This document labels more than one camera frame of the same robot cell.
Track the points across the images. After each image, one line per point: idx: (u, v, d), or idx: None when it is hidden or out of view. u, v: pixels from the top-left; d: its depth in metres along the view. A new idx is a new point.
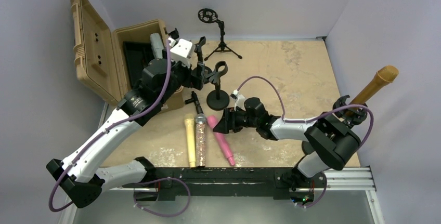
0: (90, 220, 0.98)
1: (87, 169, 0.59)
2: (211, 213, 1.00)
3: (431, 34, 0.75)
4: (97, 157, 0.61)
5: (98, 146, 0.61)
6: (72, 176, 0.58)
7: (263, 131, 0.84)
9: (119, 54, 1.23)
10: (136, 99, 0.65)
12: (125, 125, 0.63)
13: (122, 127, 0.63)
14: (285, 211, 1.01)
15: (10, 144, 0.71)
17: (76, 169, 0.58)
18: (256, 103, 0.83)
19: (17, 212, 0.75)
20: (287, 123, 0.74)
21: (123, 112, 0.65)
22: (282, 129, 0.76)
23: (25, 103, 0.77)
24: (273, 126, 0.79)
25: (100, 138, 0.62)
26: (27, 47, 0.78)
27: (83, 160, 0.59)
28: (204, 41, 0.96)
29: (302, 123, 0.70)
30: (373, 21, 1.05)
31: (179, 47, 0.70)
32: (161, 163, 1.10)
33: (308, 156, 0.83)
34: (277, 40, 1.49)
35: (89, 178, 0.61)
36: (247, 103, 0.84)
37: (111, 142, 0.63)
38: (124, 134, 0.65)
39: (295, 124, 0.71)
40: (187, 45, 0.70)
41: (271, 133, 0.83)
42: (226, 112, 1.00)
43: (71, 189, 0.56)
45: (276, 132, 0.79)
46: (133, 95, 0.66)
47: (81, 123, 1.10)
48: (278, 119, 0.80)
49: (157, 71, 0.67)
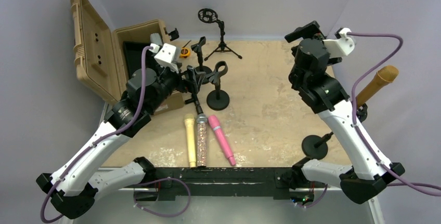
0: (90, 221, 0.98)
1: (75, 184, 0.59)
2: (211, 213, 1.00)
3: (431, 34, 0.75)
4: (86, 171, 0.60)
5: (85, 161, 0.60)
6: (61, 191, 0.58)
7: (312, 92, 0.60)
9: (119, 54, 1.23)
10: (124, 111, 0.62)
12: (112, 139, 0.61)
13: (109, 141, 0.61)
14: (285, 211, 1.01)
15: (11, 144, 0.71)
17: (65, 184, 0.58)
18: (320, 50, 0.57)
19: (18, 212, 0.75)
20: (354, 134, 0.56)
21: (110, 124, 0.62)
22: (341, 129, 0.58)
23: (25, 103, 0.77)
24: (334, 110, 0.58)
25: (88, 152, 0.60)
26: (28, 46, 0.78)
27: (71, 175, 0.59)
28: (204, 41, 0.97)
29: (372, 160, 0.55)
30: (374, 21, 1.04)
31: (164, 52, 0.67)
32: (161, 163, 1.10)
33: (323, 171, 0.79)
34: (278, 40, 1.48)
35: (79, 190, 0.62)
36: (306, 47, 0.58)
37: (99, 155, 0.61)
38: (113, 146, 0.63)
39: (364, 152, 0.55)
40: (171, 50, 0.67)
41: (321, 102, 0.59)
42: (311, 24, 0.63)
43: (60, 205, 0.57)
45: (324, 116, 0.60)
46: (121, 107, 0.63)
47: (81, 122, 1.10)
48: (347, 104, 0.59)
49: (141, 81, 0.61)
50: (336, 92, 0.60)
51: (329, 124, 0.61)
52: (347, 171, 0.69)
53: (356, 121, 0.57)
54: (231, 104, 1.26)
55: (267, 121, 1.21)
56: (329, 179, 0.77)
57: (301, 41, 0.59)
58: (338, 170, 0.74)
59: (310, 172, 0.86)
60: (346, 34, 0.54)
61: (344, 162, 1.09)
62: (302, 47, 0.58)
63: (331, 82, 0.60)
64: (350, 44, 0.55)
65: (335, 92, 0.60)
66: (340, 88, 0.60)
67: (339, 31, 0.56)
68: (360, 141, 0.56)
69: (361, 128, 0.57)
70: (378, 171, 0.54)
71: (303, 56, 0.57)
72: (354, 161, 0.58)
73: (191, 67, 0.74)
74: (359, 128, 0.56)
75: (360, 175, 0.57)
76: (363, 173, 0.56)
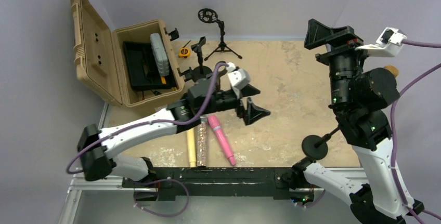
0: (90, 221, 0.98)
1: (118, 147, 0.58)
2: (212, 213, 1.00)
3: (433, 33, 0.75)
4: (131, 141, 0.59)
5: (137, 132, 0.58)
6: (104, 147, 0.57)
7: (357, 128, 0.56)
9: (119, 54, 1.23)
10: (183, 110, 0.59)
12: (166, 126, 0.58)
13: (165, 126, 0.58)
14: (285, 211, 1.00)
15: (10, 143, 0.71)
17: (110, 143, 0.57)
18: (390, 89, 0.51)
19: (17, 212, 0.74)
20: (389, 176, 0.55)
21: (170, 114, 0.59)
22: (377, 169, 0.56)
23: (25, 102, 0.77)
24: (375, 150, 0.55)
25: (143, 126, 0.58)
26: (27, 45, 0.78)
27: (120, 137, 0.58)
28: (204, 41, 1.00)
29: (399, 201, 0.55)
30: (374, 21, 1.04)
31: (234, 74, 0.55)
32: (161, 163, 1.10)
33: (328, 182, 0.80)
34: (278, 40, 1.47)
35: (114, 155, 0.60)
36: (377, 83, 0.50)
37: (148, 133, 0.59)
38: (164, 132, 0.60)
39: (394, 194, 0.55)
40: (240, 77, 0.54)
41: (362, 137, 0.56)
42: (345, 33, 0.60)
43: (96, 159, 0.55)
45: (362, 153, 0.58)
46: (181, 106, 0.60)
47: (81, 122, 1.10)
48: (389, 142, 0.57)
49: (200, 92, 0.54)
50: (381, 129, 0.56)
51: (364, 160, 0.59)
52: (357, 192, 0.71)
53: (394, 163, 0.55)
54: None
55: (267, 121, 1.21)
56: (335, 190, 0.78)
57: (372, 71, 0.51)
58: (346, 186, 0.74)
59: (312, 176, 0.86)
60: (399, 40, 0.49)
61: (344, 162, 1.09)
62: (372, 82, 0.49)
63: (378, 116, 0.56)
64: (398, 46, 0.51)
65: (380, 130, 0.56)
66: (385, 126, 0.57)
67: (388, 38, 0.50)
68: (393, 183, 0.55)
69: (398, 171, 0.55)
70: (402, 212, 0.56)
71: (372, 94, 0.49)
72: (379, 197, 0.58)
73: (250, 101, 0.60)
74: (397, 172, 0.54)
75: (379, 208, 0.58)
76: (385, 210, 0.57)
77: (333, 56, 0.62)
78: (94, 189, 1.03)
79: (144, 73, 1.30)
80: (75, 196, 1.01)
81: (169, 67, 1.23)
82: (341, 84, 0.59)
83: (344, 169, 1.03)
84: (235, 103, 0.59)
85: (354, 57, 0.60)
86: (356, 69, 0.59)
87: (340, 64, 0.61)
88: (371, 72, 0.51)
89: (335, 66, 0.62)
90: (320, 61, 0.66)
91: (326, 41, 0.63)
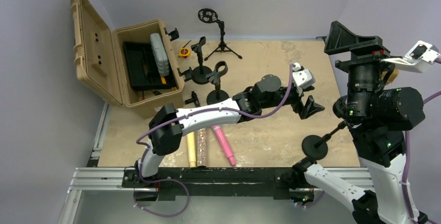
0: (90, 220, 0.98)
1: (190, 128, 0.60)
2: (212, 213, 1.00)
3: (433, 34, 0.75)
4: (203, 123, 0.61)
5: (209, 115, 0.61)
6: (181, 124, 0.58)
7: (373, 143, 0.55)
9: (119, 54, 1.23)
10: (246, 102, 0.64)
12: (233, 115, 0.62)
13: (233, 115, 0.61)
14: (285, 211, 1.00)
15: (10, 143, 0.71)
17: (186, 122, 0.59)
18: (417, 113, 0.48)
19: (17, 212, 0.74)
20: (399, 192, 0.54)
21: (235, 104, 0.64)
22: (388, 184, 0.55)
23: (25, 102, 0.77)
24: (389, 167, 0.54)
25: (214, 111, 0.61)
26: (27, 46, 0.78)
27: (194, 118, 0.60)
28: (204, 41, 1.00)
29: (405, 214, 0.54)
30: (374, 21, 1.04)
31: (300, 75, 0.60)
32: (161, 163, 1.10)
33: (332, 184, 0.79)
34: (278, 40, 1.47)
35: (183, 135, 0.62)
36: (405, 103, 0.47)
37: (218, 119, 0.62)
38: (228, 121, 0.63)
39: (401, 207, 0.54)
40: (306, 77, 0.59)
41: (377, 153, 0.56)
42: (371, 43, 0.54)
43: (174, 135, 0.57)
45: (375, 167, 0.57)
46: (245, 98, 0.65)
47: (81, 122, 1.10)
48: (403, 158, 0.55)
49: (268, 88, 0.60)
50: (396, 145, 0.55)
51: (376, 174, 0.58)
52: (359, 197, 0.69)
53: (406, 180, 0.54)
54: None
55: (267, 121, 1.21)
56: (337, 195, 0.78)
57: (401, 93, 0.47)
58: (349, 192, 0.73)
59: (313, 178, 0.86)
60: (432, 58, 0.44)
61: (344, 162, 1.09)
62: (400, 104, 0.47)
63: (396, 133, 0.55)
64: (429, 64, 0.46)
65: (396, 145, 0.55)
66: (402, 142, 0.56)
67: (420, 53, 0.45)
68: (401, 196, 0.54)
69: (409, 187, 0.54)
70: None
71: (398, 116, 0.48)
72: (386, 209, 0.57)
73: (313, 98, 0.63)
74: (407, 187, 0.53)
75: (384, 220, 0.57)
76: (389, 222, 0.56)
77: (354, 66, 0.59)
78: (93, 189, 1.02)
79: (144, 73, 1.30)
80: (75, 195, 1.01)
81: (169, 67, 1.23)
82: (361, 96, 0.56)
83: (342, 169, 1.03)
84: (295, 99, 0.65)
85: (378, 69, 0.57)
86: (377, 83, 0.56)
87: (361, 75, 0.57)
88: (400, 94, 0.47)
89: (354, 77, 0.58)
90: (340, 67, 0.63)
91: (349, 50, 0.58)
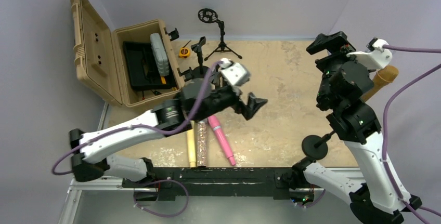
0: (90, 220, 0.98)
1: (98, 153, 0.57)
2: (212, 213, 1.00)
3: (433, 34, 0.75)
4: (112, 146, 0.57)
5: (116, 138, 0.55)
6: (83, 154, 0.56)
7: (344, 120, 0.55)
9: (119, 54, 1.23)
10: (171, 111, 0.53)
12: (148, 131, 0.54)
13: (145, 133, 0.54)
14: (285, 211, 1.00)
15: (10, 143, 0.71)
17: (89, 149, 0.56)
18: (365, 80, 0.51)
19: (17, 213, 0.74)
20: (381, 170, 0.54)
21: (155, 116, 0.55)
22: (368, 163, 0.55)
23: (26, 102, 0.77)
24: (365, 144, 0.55)
25: (123, 131, 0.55)
26: (27, 46, 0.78)
27: (99, 144, 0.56)
28: (204, 41, 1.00)
29: (394, 196, 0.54)
30: (374, 21, 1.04)
31: (231, 71, 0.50)
32: (161, 163, 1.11)
33: (331, 182, 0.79)
34: (278, 40, 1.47)
35: (99, 159, 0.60)
36: (349, 73, 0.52)
37: (129, 140, 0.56)
38: (147, 137, 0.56)
39: (389, 188, 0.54)
40: (240, 74, 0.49)
41: (351, 131, 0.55)
42: (337, 35, 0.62)
43: (77, 166, 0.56)
45: (354, 146, 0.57)
46: (171, 106, 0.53)
47: (81, 122, 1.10)
48: (379, 135, 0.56)
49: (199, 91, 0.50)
50: (370, 123, 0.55)
51: (356, 154, 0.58)
52: (356, 190, 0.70)
53: (386, 157, 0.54)
54: None
55: (267, 121, 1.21)
56: (336, 191, 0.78)
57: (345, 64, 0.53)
58: (346, 186, 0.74)
59: (311, 176, 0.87)
60: (381, 45, 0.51)
61: (344, 162, 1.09)
62: (345, 74, 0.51)
63: (364, 109, 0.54)
64: (385, 55, 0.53)
65: (370, 124, 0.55)
66: (375, 119, 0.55)
67: (372, 44, 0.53)
68: (386, 176, 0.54)
69: (389, 164, 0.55)
70: (398, 207, 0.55)
71: (345, 84, 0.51)
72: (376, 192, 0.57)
73: (253, 96, 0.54)
74: (388, 165, 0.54)
75: (377, 205, 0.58)
76: (382, 205, 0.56)
77: (329, 61, 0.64)
78: (94, 189, 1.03)
79: (144, 73, 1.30)
80: (75, 196, 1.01)
81: (169, 67, 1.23)
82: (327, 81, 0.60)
83: (341, 169, 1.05)
84: (234, 100, 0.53)
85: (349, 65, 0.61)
86: None
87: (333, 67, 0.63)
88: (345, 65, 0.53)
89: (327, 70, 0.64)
90: (319, 67, 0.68)
91: (322, 45, 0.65)
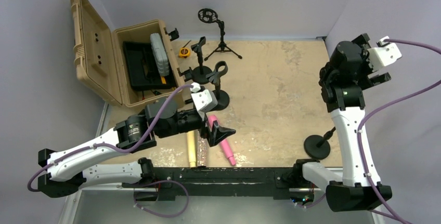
0: (90, 221, 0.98)
1: (63, 172, 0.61)
2: (211, 213, 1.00)
3: (432, 34, 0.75)
4: (76, 166, 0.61)
5: (80, 157, 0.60)
6: (49, 173, 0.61)
7: (331, 89, 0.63)
9: (118, 54, 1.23)
10: (134, 127, 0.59)
12: (111, 149, 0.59)
13: (108, 152, 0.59)
14: (285, 211, 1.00)
15: (10, 143, 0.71)
17: (54, 169, 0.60)
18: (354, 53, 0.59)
19: (16, 213, 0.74)
20: (353, 139, 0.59)
21: (118, 134, 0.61)
22: (345, 131, 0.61)
23: (25, 102, 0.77)
24: (345, 111, 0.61)
25: (87, 150, 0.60)
26: (28, 45, 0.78)
27: (64, 164, 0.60)
28: (204, 41, 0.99)
29: (360, 169, 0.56)
30: (374, 21, 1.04)
31: (199, 96, 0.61)
32: (161, 163, 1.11)
33: (320, 172, 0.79)
34: (278, 40, 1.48)
35: (67, 177, 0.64)
36: (344, 46, 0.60)
37: (92, 157, 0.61)
38: (109, 155, 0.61)
39: (355, 159, 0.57)
40: (206, 101, 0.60)
41: (335, 100, 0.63)
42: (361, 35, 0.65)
43: (44, 184, 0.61)
45: (334, 115, 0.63)
46: (133, 122, 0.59)
47: (81, 122, 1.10)
48: (359, 111, 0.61)
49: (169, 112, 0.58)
50: (354, 98, 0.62)
51: (336, 126, 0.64)
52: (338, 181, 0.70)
53: (361, 128, 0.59)
54: (231, 104, 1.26)
55: (267, 121, 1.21)
56: (321, 183, 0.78)
57: (345, 41, 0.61)
58: (331, 177, 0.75)
59: (309, 171, 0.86)
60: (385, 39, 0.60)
61: None
62: (340, 45, 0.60)
63: (353, 89, 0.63)
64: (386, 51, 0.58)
65: (353, 99, 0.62)
66: (359, 96, 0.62)
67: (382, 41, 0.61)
68: (357, 147, 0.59)
69: (363, 137, 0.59)
70: (363, 182, 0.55)
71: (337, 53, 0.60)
72: (346, 166, 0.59)
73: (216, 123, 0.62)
74: (361, 135, 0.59)
75: (345, 181, 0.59)
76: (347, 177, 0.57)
77: None
78: (95, 189, 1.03)
79: (144, 73, 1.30)
80: (75, 196, 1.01)
81: (169, 67, 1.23)
82: None
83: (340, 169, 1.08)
84: (199, 122, 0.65)
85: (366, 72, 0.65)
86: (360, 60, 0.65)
87: None
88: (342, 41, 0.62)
89: None
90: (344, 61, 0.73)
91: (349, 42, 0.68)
